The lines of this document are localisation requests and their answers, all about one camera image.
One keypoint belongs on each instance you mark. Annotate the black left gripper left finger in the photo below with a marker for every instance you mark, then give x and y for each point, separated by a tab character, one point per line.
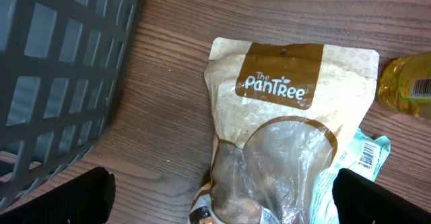
88	198

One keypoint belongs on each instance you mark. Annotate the PanTree beige snack pouch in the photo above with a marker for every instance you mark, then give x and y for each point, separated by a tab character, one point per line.
282	114

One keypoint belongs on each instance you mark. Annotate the teal snack packet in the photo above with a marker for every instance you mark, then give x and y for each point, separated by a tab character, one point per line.
364	156

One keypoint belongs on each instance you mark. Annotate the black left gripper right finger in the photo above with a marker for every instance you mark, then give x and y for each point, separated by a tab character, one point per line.
360	201

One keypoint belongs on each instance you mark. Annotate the grey plastic basket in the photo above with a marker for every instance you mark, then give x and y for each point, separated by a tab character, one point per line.
63	64

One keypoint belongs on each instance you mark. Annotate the yellow Vim drink bottle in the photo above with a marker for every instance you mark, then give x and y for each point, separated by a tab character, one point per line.
404	85

